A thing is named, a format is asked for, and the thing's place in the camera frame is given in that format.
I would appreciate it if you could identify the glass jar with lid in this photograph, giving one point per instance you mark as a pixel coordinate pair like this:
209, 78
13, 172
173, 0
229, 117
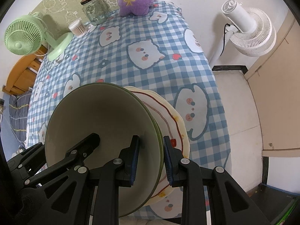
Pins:
95, 11

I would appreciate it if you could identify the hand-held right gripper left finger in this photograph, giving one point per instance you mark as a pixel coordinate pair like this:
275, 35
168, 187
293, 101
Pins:
135, 159

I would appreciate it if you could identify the dark floor mat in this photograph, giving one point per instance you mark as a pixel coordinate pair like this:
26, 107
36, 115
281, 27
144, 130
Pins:
274, 204

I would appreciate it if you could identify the green printed wall cloth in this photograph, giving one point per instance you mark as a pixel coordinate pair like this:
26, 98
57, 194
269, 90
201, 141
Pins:
61, 2

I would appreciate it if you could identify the white standing fan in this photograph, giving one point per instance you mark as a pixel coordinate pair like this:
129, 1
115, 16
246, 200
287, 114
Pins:
253, 35

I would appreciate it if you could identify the blue checkered tablecloth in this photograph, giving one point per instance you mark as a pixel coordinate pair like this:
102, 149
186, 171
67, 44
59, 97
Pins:
152, 75

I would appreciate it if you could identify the cotton swab container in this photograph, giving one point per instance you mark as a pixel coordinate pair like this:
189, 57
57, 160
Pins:
77, 28

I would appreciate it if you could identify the green desk fan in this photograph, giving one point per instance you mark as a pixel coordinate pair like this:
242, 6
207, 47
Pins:
21, 37

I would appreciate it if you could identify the red rimmed white plate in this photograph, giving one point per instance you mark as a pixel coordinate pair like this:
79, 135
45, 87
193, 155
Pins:
168, 126

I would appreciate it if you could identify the striped grey pillow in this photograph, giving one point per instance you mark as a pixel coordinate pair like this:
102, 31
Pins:
16, 117

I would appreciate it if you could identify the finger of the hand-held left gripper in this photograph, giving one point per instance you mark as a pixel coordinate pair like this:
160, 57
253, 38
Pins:
91, 141
35, 152

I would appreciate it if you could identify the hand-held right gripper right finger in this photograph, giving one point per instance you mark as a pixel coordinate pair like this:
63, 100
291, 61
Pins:
167, 159

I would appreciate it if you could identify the wooden bed headboard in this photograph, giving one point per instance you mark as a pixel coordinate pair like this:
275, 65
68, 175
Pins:
21, 75

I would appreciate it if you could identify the scalloped yellow flower plate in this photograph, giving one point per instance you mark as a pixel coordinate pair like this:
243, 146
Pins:
185, 143

